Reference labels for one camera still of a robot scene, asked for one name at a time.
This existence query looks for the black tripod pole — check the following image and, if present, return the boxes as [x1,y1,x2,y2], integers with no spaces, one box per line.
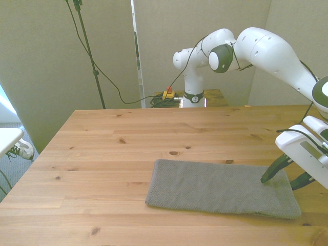
[72,0,107,110]

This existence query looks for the white side table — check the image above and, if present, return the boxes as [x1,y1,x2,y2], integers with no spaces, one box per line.
[0,127,24,158]

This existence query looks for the coiled black cables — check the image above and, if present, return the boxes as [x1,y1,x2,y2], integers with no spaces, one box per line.
[150,94,181,109]

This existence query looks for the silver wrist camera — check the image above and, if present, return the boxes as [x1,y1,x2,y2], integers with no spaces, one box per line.
[298,139,328,165]

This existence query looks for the white sneaker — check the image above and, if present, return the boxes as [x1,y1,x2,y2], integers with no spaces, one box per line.
[6,139,35,161]

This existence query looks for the grey towel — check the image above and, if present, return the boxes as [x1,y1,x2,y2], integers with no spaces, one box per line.
[145,158,302,220]

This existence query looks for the yellow emergency stop button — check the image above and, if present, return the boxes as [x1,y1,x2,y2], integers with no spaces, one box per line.
[162,86,175,100]

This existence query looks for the thin black floor cable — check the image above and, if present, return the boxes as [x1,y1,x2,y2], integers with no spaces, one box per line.
[0,169,13,196]

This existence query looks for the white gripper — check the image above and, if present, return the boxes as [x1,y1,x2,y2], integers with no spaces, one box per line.
[260,125,328,191]

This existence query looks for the black hanging tripod cable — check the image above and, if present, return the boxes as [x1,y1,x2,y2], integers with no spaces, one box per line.
[64,0,165,105]

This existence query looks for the white partition post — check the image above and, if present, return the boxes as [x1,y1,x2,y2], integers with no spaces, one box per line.
[130,0,146,108]

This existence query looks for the wooden robot pedestal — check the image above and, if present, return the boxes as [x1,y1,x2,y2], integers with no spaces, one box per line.
[153,89,229,108]

